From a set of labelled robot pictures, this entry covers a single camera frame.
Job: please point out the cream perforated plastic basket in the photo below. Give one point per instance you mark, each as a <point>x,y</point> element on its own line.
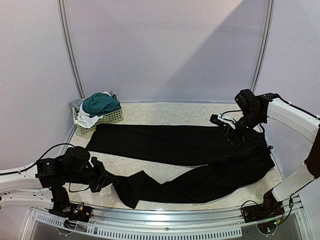
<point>109,118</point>

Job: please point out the white garment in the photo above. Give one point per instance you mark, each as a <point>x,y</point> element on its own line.
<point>84,120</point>

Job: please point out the left aluminium corner post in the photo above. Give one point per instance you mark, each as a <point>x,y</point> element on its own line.
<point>69,48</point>

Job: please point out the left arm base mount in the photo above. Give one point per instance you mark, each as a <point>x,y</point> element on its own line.
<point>73,213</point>

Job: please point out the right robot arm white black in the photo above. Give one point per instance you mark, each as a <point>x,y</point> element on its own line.
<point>299,144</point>

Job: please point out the black trousers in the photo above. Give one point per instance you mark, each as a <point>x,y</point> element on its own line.
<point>221,161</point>

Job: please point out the aluminium corner post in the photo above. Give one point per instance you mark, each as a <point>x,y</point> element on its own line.
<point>263,44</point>
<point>69,48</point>

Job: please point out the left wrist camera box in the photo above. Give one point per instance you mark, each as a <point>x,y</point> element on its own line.
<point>75,160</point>

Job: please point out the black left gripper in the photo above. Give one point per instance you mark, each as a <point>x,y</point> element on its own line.
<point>100,171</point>

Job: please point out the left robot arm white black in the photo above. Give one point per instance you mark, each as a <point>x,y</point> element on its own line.
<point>41,185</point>

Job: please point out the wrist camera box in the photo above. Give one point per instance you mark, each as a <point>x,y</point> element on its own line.
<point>219,120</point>
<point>75,160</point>

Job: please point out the teal green garment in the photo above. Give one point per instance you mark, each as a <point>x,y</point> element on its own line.
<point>100,104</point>

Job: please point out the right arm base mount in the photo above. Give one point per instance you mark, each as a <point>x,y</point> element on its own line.
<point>268,215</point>

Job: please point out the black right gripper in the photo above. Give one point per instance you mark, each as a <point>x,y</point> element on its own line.
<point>231,128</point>

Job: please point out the right aluminium corner post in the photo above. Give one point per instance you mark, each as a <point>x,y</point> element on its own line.
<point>263,44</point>

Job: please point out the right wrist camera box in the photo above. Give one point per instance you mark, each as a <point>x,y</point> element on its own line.
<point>219,120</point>

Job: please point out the aluminium front rail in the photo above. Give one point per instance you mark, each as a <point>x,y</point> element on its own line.
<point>215,224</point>

